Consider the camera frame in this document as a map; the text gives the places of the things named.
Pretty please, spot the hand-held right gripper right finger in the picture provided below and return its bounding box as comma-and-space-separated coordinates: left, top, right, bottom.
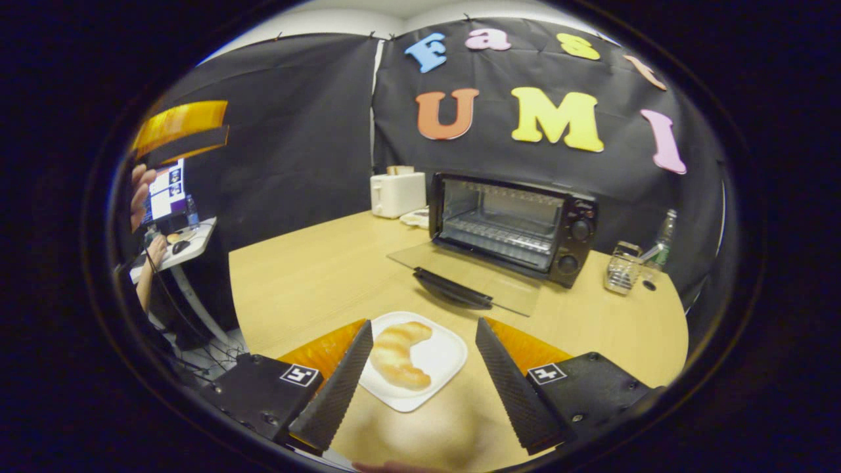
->
474, 317, 658, 455

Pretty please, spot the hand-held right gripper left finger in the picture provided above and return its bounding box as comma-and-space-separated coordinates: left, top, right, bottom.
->
197, 319, 375, 455

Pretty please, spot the golden croissant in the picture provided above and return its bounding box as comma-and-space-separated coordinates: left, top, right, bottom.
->
369, 321, 434, 391

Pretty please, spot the black electric oven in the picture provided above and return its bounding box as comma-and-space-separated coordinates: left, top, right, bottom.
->
388, 172, 600, 317

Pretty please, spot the computer monitor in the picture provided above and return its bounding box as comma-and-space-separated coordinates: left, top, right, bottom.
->
146, 158, 188, 224

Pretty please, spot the white square plate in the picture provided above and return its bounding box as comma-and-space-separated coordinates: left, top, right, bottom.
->
358, 311, 468, 413

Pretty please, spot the black backdrop cloth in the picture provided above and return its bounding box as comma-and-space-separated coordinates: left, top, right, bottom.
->
131, 16, 730, 329

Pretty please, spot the white side desk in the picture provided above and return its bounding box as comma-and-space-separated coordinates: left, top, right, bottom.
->
128, 217, 231, 349

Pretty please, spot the clear ribbed glass cup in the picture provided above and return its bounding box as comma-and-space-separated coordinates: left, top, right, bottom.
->
603, 241, 643, 294

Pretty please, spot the white toaster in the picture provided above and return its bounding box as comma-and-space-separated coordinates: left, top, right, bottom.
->
370, 171, 428, 219

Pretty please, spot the green water bottle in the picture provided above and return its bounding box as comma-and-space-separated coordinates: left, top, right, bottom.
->
650, 209, 677, 270

